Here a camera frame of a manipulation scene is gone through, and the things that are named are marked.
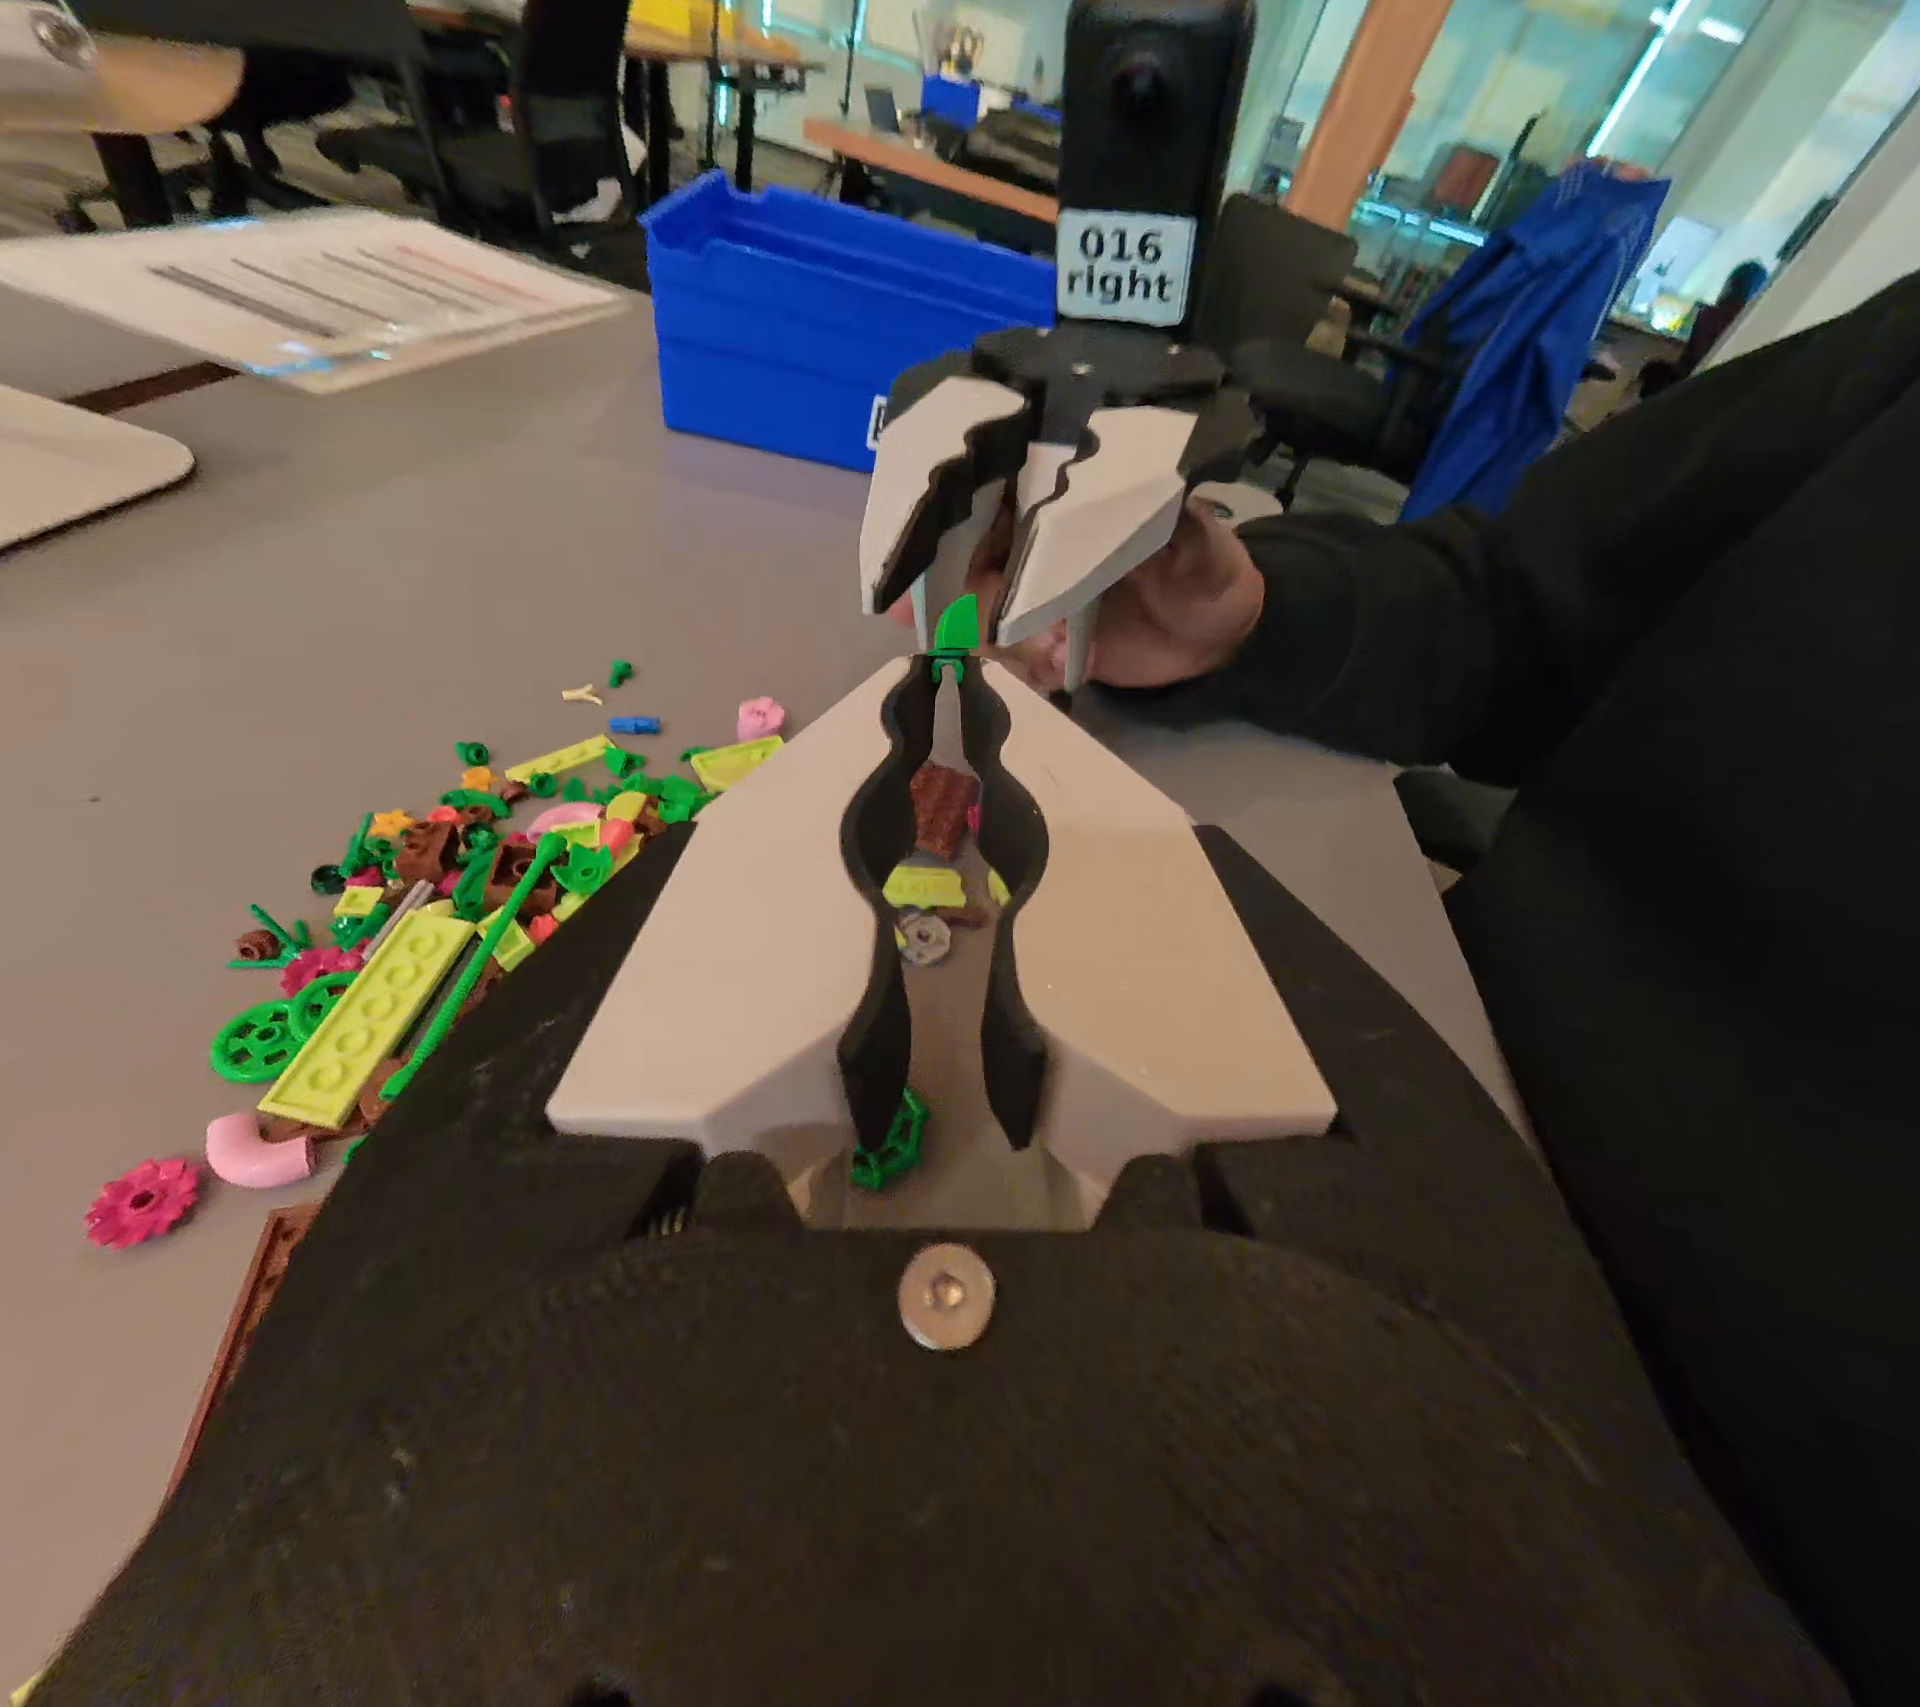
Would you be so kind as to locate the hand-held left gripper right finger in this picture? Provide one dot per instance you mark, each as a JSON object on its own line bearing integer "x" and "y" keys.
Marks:
{"x": 1156, "y": 987}

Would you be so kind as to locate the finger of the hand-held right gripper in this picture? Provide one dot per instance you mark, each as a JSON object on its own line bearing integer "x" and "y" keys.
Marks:
{"x": 1111, "y": 509}
{"x": 916, "y": 480}

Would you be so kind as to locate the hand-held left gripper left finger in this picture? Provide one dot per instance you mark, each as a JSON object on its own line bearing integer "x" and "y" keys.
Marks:
{"x": 718, "y": 987}

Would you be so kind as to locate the green leafy toy assembly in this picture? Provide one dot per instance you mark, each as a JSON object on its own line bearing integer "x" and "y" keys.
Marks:
{"x": 955, "y": 623}

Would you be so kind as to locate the pile of colourful toy bricks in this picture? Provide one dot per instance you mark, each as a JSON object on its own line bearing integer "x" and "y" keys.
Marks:
{"x": 376, "y": 1015}

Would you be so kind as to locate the person's right forearm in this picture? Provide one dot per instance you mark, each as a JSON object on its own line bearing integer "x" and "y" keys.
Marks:
{"x": 1500, "y": 596}

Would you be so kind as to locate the person's right hand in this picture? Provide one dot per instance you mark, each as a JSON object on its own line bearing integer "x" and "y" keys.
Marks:
{"x": 1183, "y": 612}

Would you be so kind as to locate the blue plastic bin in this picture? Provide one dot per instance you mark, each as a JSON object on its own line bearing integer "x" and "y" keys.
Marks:
{"x": 783, "y": 311}

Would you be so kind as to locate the black office chair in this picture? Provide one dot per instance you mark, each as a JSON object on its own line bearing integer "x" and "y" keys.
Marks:
{"x": 578, "y": 43}
{"x": 1287, "y": 283}

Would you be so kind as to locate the wooden top background desk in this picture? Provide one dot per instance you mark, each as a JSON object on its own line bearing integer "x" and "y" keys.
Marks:
{"x": 900, "y": 161}

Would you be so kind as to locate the blue jacket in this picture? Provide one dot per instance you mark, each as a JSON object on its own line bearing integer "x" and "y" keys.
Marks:
{"x": 1529, "y": 355}

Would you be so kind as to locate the person's black jacket torso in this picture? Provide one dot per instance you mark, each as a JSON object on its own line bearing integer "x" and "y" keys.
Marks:
{"x": 1723, "y": 1136}

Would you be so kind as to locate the white printed sheet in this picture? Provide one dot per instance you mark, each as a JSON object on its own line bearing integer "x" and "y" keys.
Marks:
{"x": 300, "y": 283}

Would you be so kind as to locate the white stand base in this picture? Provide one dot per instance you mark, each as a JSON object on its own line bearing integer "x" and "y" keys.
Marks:
{"x": 75, "y": 459}

